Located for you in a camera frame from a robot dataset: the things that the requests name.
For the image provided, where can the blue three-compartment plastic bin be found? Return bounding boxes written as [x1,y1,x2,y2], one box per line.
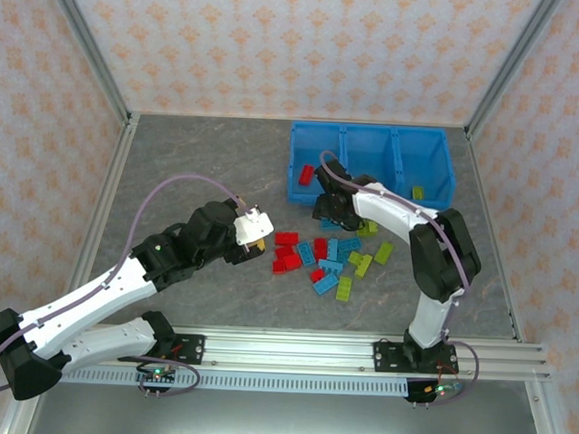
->
[284,119,461,214]

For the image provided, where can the grey metal sheet panel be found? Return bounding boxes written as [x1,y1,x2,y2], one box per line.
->
[19,380,554,434]

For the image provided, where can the left arm white camera box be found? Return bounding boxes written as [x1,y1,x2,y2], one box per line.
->
[232,205,276,249]

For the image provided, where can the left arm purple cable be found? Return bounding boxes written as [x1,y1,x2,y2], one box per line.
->
[0,165,247,406]

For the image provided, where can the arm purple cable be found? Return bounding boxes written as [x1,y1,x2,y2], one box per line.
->
[308,149,489,410]
[0,165,247,406]

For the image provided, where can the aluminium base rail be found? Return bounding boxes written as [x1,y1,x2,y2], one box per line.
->
[88,319,554,384]

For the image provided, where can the aluminium table side rail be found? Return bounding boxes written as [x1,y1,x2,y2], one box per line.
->
[451,128,579,434]
[0,107,141,434]

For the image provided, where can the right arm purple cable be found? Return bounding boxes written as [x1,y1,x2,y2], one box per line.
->
[308,149,489,410]

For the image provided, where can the white slotted cable duct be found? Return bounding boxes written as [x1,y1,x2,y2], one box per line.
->
[59,364,413,399]

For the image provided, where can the black board bracket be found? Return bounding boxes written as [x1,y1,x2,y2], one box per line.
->
[135,381,179,398]
[403,377,461,409]

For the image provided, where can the aluminium frame post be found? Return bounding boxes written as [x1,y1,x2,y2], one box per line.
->
[36,0,140,125]
[464,0,568,143]

